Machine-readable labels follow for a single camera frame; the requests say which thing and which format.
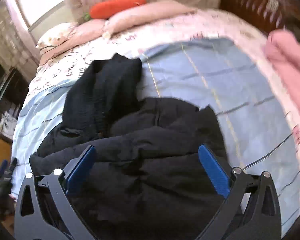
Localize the light blue plaid sheet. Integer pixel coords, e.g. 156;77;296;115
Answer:
12;38;300;233

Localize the floral pillow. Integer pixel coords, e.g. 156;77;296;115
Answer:
36;22;78;49

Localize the orange carrot plush pillow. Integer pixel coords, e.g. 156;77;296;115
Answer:
89;0;147;20

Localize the black puffer jacket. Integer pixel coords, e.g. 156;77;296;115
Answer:
30;54;227;239

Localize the pink floral bed sheet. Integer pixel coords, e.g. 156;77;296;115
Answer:
28;8;300;205

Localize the dark wooden side furniture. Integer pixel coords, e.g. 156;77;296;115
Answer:
0;67;29;165

